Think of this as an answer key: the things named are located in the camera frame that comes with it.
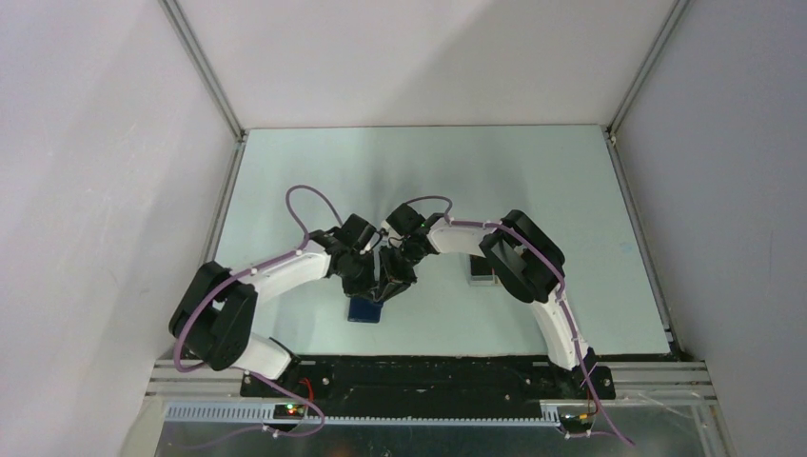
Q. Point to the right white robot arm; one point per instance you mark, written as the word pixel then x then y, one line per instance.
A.
pixel 528 264

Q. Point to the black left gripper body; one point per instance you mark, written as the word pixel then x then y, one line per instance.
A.
pixel 357 272

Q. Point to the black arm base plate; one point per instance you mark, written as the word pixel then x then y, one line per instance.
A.
pixel 432 386

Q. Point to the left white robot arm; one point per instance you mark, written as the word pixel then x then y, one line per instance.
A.
pixel 214 319

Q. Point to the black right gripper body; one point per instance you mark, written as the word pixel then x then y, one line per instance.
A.
pixel 408 256

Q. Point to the grey cable duct strip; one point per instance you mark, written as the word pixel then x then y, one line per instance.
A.
pixel 271 414

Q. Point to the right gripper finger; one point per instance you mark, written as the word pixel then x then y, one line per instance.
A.
pixel 388 284
pixel 406 275

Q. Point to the clear plastic card tray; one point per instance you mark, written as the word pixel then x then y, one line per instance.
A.
pixel 497 283

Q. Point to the blue card holder wallet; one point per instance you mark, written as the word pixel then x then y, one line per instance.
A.
pixel 361 310

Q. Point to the right controller board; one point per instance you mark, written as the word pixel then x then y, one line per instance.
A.
pixel 581 418

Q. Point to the controller board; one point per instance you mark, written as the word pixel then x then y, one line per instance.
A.
pixel 289 411
pixel 581 418

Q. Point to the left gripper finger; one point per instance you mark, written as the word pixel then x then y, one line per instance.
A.
pixel 375 269
pixel 361 289

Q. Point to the left controller board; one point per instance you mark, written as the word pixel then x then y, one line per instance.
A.
pixel 289 411

